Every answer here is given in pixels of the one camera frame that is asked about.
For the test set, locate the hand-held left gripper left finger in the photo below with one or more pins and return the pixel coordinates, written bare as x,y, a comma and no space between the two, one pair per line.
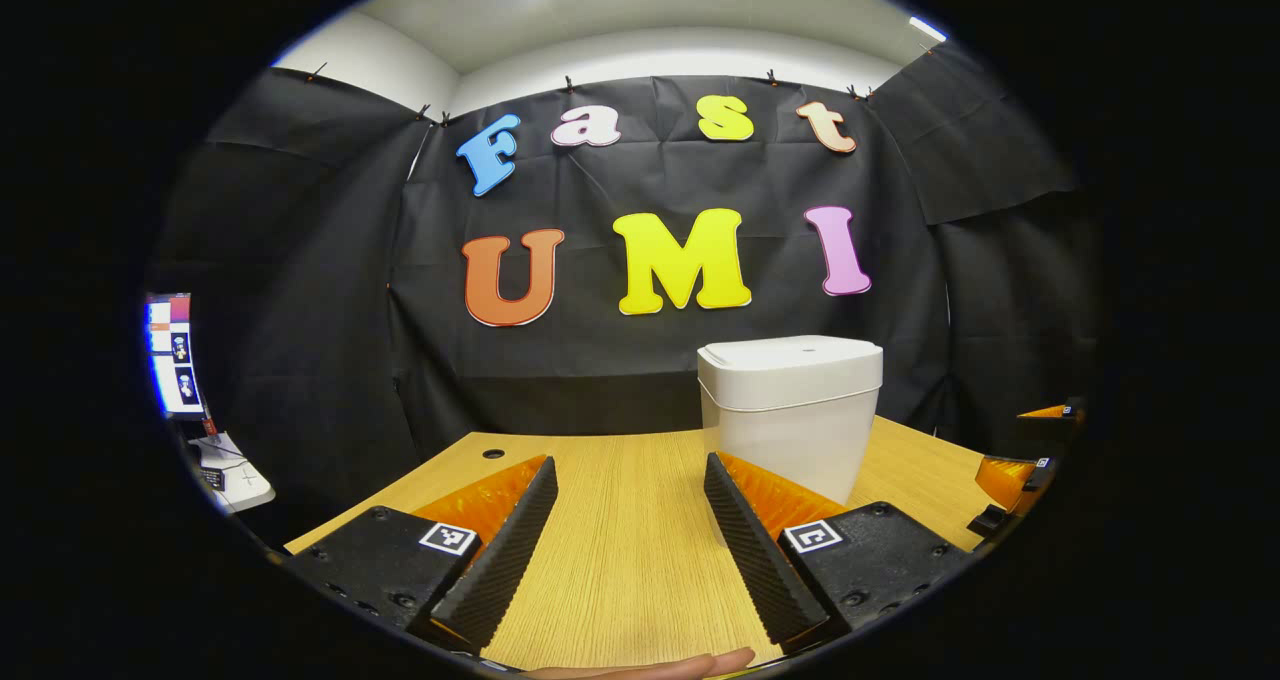
505,540

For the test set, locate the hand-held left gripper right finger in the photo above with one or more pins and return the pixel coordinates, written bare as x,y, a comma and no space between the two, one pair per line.
750,550

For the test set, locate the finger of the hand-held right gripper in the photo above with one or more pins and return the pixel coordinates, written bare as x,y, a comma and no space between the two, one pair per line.
1050,428
1000,480

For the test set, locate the white desktop garbage bin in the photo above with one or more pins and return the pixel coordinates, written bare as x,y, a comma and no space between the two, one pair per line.
790,410

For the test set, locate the wooden desktop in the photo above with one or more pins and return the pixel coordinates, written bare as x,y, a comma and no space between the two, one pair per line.
620,520

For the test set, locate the white side table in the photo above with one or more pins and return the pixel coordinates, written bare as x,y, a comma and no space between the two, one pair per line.
245,485

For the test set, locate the computer monitor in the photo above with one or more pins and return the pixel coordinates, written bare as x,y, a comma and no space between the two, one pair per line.
175,360

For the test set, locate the small ceiling light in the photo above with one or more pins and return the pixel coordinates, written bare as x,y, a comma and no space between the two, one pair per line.
927,28

